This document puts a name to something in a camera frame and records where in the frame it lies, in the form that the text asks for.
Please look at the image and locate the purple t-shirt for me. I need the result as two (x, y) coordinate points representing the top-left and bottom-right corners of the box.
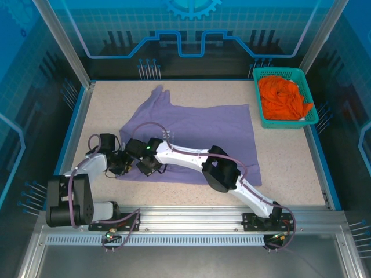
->
(115, 83), (263, 188)

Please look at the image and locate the aluminium base beam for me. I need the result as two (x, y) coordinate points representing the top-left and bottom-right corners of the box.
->
(37, 204), (347, 234)

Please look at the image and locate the grey metal shelf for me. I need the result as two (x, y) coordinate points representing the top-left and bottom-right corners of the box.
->
(37, 244), (348, 278)

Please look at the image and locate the orange t-shirt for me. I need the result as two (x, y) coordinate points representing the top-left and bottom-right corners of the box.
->
(257, 75), (315, 121)

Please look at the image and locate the teal plastic basket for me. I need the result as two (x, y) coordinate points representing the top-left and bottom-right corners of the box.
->
(253, 67), (319, 129)

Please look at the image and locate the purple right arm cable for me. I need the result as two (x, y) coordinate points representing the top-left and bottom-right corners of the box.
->
(132, 123), (296, 253)

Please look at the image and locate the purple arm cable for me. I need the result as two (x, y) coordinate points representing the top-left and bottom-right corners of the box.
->
(132, 123), (296, 253)
(68, 134), (143, 253)

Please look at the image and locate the aluminium left side rail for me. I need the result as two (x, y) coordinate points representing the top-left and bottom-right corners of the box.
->
(48, 82), (96, 211)

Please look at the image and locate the aluminium rail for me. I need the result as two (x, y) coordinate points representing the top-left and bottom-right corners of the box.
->
(303, 124), (343, 211)
(48, 82), (96, 211)

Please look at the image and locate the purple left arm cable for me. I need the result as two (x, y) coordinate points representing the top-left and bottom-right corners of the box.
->
(68, 134), (143, 253)

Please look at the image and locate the slotted grey cable duct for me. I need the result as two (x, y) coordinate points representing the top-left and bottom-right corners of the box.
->
(45, 233), (275, 247)

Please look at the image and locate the aluminium left frame post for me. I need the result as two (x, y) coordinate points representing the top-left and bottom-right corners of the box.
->
(31, 0), (96, 90)

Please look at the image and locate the aluminium frame post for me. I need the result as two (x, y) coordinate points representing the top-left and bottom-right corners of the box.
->
(31, 0), (96, 90)
(299, 0), (353, 76)

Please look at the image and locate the right cable connector green light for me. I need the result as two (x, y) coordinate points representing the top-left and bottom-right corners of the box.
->
(272, 231), (290, 243)

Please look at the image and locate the aluminium right side rail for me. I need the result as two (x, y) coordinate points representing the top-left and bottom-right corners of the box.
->
(303, 124), (343, 211)

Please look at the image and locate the aluminium right frame post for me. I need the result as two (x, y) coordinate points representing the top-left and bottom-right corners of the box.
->
(299, 0), (353, 76)

